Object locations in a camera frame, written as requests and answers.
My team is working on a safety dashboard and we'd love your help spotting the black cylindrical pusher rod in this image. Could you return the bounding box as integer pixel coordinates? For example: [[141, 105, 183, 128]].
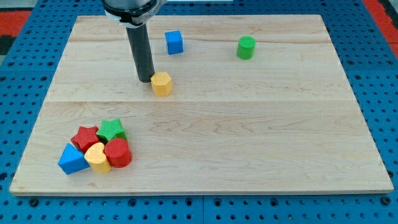
[[126, 24, 155, 83]]

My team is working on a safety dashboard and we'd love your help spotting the green star block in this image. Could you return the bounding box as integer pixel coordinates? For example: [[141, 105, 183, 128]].
[[96, 118, 127, 143]]

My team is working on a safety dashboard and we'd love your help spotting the red star block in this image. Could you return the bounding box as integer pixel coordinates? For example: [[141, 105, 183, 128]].
[[70, 126, 100, 153]]

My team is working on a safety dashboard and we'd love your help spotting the blue cube block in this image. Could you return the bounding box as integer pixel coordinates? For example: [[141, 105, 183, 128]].
[[165, 30, 184, 55]]

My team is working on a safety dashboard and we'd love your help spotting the yellow hexagon block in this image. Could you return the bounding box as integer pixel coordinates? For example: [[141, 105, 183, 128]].
[[150, 72, 173, 96]]

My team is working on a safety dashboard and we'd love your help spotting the green cylinder block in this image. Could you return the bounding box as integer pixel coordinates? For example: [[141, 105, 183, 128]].
[[236, 35, 256, 60]]

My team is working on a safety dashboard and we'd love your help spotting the red cylinder block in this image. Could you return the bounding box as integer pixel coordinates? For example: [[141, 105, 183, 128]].
[[104, 138, 132, 168]]

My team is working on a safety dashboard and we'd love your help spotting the yellow heart block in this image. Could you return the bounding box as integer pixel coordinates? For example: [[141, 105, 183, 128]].
[[84, 142, 111, 174]]

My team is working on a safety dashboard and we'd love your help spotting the light wooden board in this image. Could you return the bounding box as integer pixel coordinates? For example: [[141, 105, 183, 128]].
[[9, 14, 394, 196]]

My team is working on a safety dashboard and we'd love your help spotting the blue triangle block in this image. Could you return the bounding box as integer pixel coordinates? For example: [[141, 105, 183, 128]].
[[58, 143, 90, 175]]

